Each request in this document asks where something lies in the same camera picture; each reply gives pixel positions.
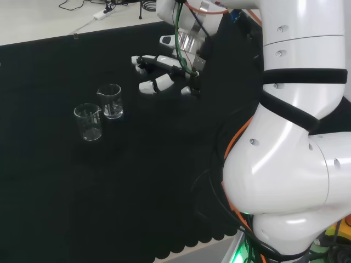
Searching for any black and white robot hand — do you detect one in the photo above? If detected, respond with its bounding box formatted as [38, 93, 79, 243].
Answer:
[131, 54, 207, 99]

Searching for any clear glass beaker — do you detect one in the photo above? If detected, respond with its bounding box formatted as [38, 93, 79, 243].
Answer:
[96, 83, 124, 120]
[73, 102, 103, 141]

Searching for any white power strip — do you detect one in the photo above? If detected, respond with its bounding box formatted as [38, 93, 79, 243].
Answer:
[93, 7, 116, 20]

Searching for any blue connector block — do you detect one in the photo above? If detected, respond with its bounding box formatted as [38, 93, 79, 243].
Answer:
[231, 9, 244, 24]

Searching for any black bench cloth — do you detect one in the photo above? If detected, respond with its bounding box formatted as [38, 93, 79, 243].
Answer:
[0, 9, 351, 263]

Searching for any yellow stop button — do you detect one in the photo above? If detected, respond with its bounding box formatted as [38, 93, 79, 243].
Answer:
[325, 213, 351, 247]

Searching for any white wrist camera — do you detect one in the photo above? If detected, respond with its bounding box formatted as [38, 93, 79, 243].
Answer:
[159, 35, 177, 48]

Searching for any green cable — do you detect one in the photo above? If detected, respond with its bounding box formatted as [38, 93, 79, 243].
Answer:
[174, 0, 199, 77]

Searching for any orange cable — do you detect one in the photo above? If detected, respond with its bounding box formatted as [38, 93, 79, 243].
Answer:
[183, 0, 268, 263]

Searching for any white power cable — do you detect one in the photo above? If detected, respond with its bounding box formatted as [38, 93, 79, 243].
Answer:
[67, 16, 97, 36]

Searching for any grey metal base plate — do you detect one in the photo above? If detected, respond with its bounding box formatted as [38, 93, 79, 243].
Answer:
[220, 232, 249, 263]

